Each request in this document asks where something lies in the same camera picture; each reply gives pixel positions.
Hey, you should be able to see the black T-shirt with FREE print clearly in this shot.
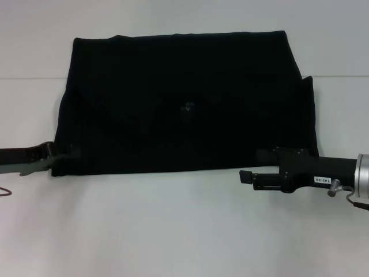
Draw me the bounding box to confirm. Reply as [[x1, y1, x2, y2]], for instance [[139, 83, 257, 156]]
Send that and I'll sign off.
[[51, 29, 319, 177]]

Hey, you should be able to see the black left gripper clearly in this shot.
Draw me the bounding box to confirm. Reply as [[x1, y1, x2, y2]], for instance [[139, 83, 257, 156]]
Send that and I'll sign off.
[[0, 141, 81, 175]]

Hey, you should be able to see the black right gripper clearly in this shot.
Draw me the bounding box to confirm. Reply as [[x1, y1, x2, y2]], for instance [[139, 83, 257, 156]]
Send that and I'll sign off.
[[239, 147, 358, 193]]

